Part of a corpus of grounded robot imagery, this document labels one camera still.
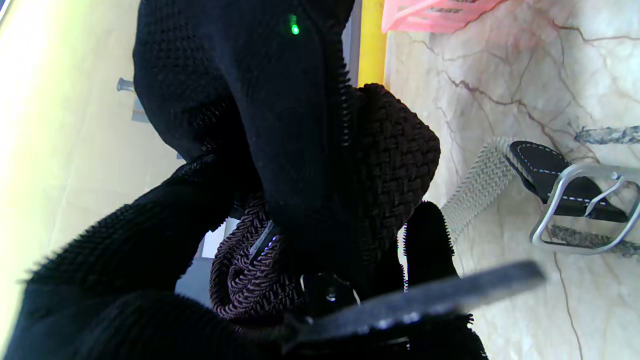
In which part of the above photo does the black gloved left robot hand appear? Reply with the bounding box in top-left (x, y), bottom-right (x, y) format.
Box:
top-left (5, 155), bottom-right (488, 360)

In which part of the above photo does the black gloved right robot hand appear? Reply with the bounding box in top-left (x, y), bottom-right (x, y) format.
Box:
top-left (132, 0), bottom-right (401, 301)

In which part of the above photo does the dark brown belt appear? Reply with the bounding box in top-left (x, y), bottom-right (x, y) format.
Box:
top-left (210, 82), bottom-right (547, 351)

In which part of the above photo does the pink plastic storage basket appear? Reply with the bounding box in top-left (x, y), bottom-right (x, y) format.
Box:
top-left (381, 0), bottom-right (506, 35)

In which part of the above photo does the beige woven belt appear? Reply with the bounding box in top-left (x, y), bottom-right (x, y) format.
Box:
top-left (440, 137), bottom-right (640, 256)

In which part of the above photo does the raised counter orange glow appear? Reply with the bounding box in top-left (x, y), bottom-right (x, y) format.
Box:
top-left (347, 0), bottom-right (388, 88)

